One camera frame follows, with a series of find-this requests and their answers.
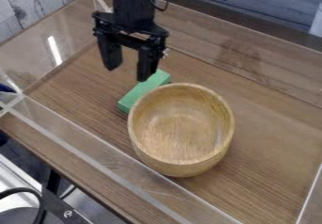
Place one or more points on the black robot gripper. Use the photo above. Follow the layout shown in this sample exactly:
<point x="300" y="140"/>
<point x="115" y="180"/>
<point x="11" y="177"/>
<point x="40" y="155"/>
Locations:
<point x="129" y="26"/>

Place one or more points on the green rectangular block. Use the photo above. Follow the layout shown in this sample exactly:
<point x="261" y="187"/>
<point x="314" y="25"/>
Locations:
<point x="158" y="79"/>

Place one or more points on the brown wooden bowl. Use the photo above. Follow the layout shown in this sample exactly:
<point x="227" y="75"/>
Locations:
<point x="181" y="127"/>

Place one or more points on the black table leg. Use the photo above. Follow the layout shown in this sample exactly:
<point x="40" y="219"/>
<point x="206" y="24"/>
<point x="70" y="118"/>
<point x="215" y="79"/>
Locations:
<point x="52" y="182"/>

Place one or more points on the clear acrylic tray wall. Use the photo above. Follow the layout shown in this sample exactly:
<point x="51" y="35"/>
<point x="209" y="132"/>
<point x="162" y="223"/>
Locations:
<point x="62" y="114"/>

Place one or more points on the metal table bracket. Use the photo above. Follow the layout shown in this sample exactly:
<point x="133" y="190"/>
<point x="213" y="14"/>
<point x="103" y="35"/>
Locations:
<point x="59" y="212"/>

